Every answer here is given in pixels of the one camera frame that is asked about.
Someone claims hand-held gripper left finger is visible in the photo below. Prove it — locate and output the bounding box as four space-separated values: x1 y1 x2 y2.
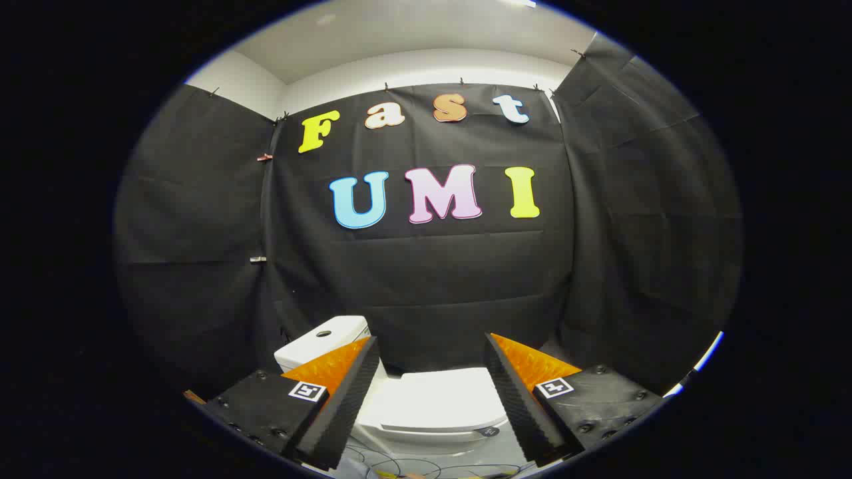
203 336 380 471

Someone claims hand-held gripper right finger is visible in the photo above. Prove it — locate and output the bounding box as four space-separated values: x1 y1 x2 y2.
484 333 666 468

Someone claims white toilet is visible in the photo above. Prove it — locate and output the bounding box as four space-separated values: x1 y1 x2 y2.
274 316 513 456

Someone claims black backdrop cloth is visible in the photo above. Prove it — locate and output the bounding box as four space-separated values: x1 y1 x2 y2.
113 30 743 400

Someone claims black floor cable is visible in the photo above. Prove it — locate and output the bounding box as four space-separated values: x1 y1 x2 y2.
343 442 536 479

